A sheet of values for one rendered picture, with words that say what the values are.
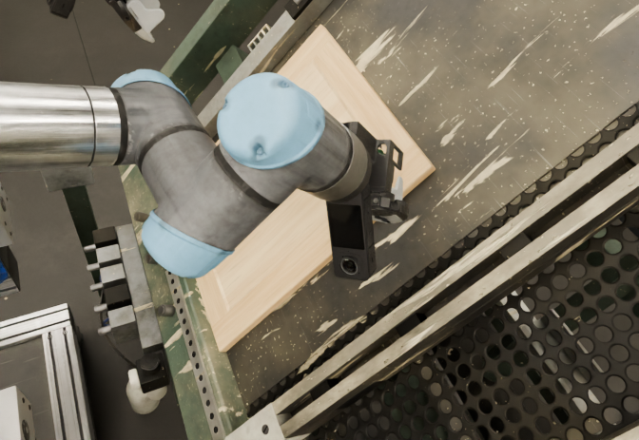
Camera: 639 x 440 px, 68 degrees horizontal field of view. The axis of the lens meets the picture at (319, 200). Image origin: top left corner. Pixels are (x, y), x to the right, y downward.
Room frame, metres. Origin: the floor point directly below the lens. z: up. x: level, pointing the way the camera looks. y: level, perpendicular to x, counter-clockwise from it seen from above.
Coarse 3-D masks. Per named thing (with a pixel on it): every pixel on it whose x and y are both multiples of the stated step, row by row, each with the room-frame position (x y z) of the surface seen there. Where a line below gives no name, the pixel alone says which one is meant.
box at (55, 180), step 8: (64, 168) 0.79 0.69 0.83; (72, 168) 0.80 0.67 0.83; (80, 168) 0.81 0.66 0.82; (88, 168) 0.83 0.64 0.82; (48, 176) 0.77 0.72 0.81; (56, 176) 0.78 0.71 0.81; (64, 176) 0.79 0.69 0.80; (72, 176) 0.80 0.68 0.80; (80, 176) 0.81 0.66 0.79; (88, 176) 0.82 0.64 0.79; (48, 184) 0.76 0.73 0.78; (56, 184) 0.77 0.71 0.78; (64, 184) 0.78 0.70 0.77; (72, 184) 0.80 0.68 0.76; (80, 184) 0.81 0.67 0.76
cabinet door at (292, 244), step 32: (320, 32) 0.92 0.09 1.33; (288, 64) 0.90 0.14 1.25; (320, 64) 0.86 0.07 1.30; (352, 64) 0.82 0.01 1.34; (320, 96) 0.79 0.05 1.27; (352, 96) 0.76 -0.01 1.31; (384, 128) 0.68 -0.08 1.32; (416, 160) 0.60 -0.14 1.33; (288, 224) 0.58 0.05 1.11; (320, 224) 0.56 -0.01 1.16; (256, 256) 0.54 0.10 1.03; (288, 256) 0.52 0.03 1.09; (320, 256) 0.51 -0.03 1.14; (224, 288) 0.50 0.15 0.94; (256, 288) 0.48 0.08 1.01; (288, 288) 0.47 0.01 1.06; (224, 320) 0.44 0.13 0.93; (256, 320) 0.43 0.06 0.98
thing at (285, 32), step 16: (320, 0) 0.99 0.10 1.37; (288, 16) 0.98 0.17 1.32; (304, 16) 0.97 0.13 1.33; (272, 32) 0.96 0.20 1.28; (288, 32) 0.95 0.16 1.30; (256, 48) 0.95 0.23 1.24; (272, 48) 0.93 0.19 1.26; (288, 48) 0.95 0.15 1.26; (256, 64) 0.91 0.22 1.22; (272, 64) 0.93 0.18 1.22; (240, 80) 0.90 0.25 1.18; (224, 96) 0.88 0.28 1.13; (208, 112) 0.87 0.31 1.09; (208, 128) 0.84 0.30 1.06
